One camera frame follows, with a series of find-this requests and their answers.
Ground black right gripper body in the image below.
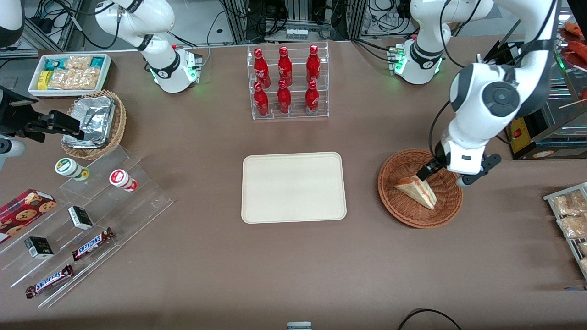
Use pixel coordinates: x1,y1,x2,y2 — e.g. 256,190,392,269
0,87,39,138

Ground triangular sandwich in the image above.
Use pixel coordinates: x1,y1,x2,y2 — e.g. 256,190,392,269
394,176,437,210

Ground dark brown wicker basket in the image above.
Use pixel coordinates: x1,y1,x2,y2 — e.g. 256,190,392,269
377,149,464,229

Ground light tan wicker basket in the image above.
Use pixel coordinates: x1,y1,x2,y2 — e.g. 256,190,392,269
61,90,127,160

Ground cream plastic tray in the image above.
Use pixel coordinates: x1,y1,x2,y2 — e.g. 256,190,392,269
241,152,347,224

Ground aluminium foil container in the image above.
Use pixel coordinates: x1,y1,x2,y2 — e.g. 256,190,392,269
63,95,116,149

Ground white rectangular snack bin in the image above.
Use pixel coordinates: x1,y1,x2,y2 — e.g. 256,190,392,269
28,53,112,99

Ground green lid yogurt cup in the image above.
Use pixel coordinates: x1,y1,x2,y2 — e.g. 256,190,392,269
55,158,90,182

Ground clear bag of crackers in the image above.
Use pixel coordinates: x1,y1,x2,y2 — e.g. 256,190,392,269
48,69,100,90
64,56,92,70

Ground red lid yogurt cup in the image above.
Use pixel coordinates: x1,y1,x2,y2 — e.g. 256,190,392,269
109,169,138,192

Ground red chocolate chip cookie box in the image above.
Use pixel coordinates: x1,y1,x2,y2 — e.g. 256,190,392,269
0,188,57,244

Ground sausage warmer machine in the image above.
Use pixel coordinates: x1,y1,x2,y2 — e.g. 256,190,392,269
504,18,587,161

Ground small black carton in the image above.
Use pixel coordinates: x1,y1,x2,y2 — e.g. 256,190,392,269
68,206,94,231
24,236,54,259

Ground clear acrylic stepped display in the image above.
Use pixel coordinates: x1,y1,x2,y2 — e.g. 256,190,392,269
0,146,174,308

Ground Snickers chocolate bar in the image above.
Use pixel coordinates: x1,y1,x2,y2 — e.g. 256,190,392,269
25,264,74,299
71,227,115,262

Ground red cola bottle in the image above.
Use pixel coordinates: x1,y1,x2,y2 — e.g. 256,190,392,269
277,79,292,115
306,44,321,84
305,80,320,114
254,82,270,117
254,48,271,88
278,46,293,87

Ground clear acrylic bottle rack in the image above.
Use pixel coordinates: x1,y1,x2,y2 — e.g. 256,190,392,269
247,41,330,121

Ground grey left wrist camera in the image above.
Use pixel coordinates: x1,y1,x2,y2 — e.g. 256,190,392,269
456,154,502,187

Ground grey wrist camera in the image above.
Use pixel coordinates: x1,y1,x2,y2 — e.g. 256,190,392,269
0,137,26,171
456,154,502,187

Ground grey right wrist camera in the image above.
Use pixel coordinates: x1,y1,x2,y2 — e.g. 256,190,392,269
0,137,26,171

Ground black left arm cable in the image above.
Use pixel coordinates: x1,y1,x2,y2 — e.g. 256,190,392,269
428,99,454,159

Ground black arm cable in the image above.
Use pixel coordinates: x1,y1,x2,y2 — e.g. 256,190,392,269
428,99,454,159
41,0,152,51

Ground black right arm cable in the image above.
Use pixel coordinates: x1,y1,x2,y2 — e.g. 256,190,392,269
41,0,152,51

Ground grey wire snack tray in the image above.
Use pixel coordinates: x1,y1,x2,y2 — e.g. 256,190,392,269
543,182,587,280

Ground black looped cable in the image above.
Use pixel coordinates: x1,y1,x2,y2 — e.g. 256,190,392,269
397,308,464,330

